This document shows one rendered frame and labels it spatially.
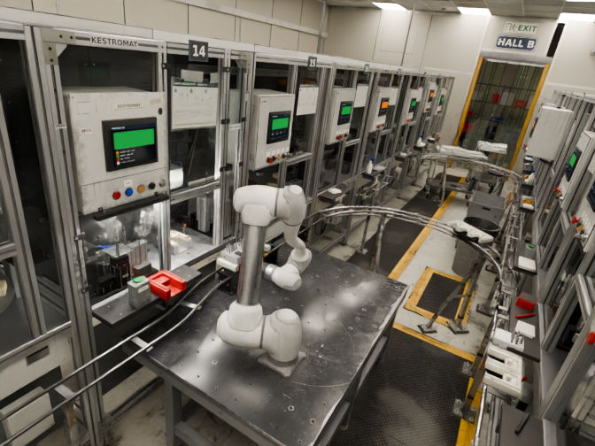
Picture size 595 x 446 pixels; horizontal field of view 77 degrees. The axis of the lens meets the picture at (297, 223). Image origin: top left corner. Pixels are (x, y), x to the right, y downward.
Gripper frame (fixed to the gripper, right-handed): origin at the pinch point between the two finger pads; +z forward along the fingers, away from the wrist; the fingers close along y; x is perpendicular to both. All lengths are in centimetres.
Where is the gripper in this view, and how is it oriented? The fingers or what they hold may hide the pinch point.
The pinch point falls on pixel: (240, 257)
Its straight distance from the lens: 226.1
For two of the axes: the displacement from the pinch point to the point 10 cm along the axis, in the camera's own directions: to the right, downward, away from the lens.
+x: -5.1, 2.9, -8.1
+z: -8.5, -3.2, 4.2
